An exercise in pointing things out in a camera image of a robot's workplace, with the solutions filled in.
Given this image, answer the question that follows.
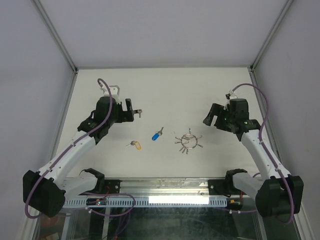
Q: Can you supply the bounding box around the key with blue tag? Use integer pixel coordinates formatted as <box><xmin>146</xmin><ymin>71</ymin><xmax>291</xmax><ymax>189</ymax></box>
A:
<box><xmin>151</xmin><ymin>127</ymin><xmax>164</xmax><ymax>141</ymax></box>

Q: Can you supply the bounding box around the metal keyring with keys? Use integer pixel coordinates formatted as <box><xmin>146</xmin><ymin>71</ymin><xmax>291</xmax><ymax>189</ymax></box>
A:
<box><xmin>174</xmin><ymin>128</ymin><xmax>204</xmax><ymax>155</ymax></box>

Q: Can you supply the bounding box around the small black headed key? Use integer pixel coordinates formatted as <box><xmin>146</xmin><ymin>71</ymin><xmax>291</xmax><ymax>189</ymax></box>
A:
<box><xmin>133</xmin><ymin>109</ymin><xmax>143</xmax><ymax>118</ymax></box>

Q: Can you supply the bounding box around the white slotted cable duct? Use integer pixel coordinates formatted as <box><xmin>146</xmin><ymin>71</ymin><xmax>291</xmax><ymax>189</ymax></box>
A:
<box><xmin>63</xmin><ymin>195</ymin><xmax>227</xmax><ymax>209</ymax></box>

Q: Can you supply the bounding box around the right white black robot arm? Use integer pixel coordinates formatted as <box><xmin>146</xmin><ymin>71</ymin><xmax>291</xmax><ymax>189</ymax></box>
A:
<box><xmin>203</xmin><ymin>98</ymin><xmax>304</xmax><ymax>217</ymax></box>

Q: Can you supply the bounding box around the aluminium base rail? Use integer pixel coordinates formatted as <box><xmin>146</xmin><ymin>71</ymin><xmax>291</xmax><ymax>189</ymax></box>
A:
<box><xmin>70</xmin><ymin>177</ymin><xmax>241</xmax><ymax>198</ymax></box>

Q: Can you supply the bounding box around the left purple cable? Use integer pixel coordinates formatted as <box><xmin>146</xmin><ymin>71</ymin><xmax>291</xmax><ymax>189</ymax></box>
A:
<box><xmin>24</xmin><ymin>78</ymin><xmax>113</xmax><ymax>220</ymax></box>

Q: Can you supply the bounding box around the key with yellow tag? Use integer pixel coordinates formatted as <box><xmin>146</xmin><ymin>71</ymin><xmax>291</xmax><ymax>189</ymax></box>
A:
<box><xmin>126</xmin><ymin>140</ymin><xmax>142</xmax><ymax>150</ymax></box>

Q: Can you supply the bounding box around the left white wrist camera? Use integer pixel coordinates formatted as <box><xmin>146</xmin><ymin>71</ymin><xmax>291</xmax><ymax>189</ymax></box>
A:
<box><xmin>100</xmin><ymin>85</ymin><xmax>121</xmax><ymax>104</ymax></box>

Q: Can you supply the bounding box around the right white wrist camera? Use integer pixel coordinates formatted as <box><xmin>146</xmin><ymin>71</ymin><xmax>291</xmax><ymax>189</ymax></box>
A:
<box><xmin>225</xmin><ymin>89</ymin><xmax>238</xmax><ymax>105</ymax></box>

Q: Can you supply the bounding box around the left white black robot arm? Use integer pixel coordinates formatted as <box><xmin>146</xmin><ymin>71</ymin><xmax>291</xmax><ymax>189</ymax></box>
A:
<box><xmin>22</xmin><ymin>96</ymin><xmax>136</xmax><ymax>219</ymax></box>

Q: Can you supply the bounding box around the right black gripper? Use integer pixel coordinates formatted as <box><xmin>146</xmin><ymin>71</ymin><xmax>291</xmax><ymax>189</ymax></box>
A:
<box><xmin>202</xmin><ymin>103</ymin><xmax>234</xmax><ymax>132</ymax></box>

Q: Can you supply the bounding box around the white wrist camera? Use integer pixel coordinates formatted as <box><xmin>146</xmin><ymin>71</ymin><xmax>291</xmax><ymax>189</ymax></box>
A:
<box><xmin>100</xmin><ymin>85</ymin><xmax>121</xmax><ymax>104</ymax></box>
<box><xmin>225</xmin><ymin>89</ymin><xmax>238</xmax><ymax>105</ymax></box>

